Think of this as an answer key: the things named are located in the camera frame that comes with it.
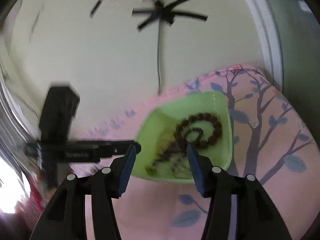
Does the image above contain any dark bead bracelet in tray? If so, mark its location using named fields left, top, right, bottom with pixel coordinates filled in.
left=146, top=112, right=223, bottom=176

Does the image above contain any green plastic tray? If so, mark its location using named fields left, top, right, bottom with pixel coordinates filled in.
left=132, top=91, right=233, bottom=184

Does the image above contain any pink floral bedsheet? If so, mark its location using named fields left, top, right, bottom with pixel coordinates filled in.
left=78, top=65, right=319, bottom=239

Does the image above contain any white window frame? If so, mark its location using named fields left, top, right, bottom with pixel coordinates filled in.
left=245, top=0, right=283, bottom=92

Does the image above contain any black tape cross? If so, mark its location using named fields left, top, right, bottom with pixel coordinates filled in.
left=132, top=0, right=208, bottom=31

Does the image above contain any red patterned sleeve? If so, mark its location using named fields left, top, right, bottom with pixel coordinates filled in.
left=15, top=180, right=46, bottom=231

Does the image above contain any grey wall cable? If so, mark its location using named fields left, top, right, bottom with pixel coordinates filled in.
left=157, top=19, right=163, bottom=95

